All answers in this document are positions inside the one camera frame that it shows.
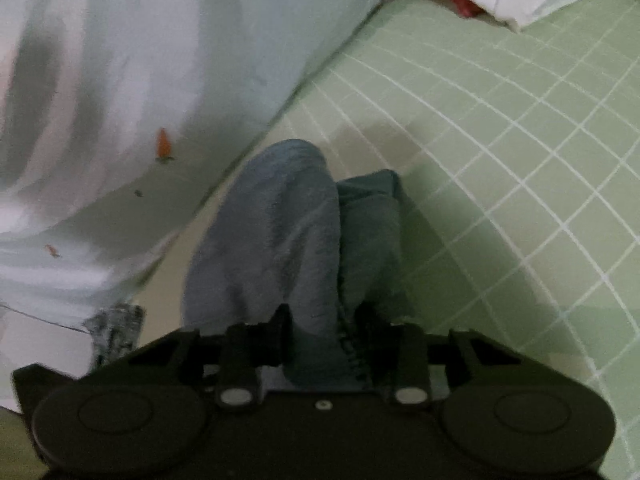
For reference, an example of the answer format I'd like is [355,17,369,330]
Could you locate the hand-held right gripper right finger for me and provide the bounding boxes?
[351,301,526,408]

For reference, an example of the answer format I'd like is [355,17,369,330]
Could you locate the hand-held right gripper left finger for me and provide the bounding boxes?
[125,304,295,411]

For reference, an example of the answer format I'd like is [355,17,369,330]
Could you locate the blue denim jeans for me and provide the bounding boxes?
[182,139,416,393]

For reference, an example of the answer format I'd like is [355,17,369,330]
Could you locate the white mattress pad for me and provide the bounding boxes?
[0,304,98,413]

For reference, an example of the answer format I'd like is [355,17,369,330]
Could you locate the blue checked shirt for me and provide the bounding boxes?
[82,303,147,368]

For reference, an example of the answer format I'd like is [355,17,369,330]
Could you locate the carrot print pale duvet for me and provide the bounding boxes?
[0,0,396,333]

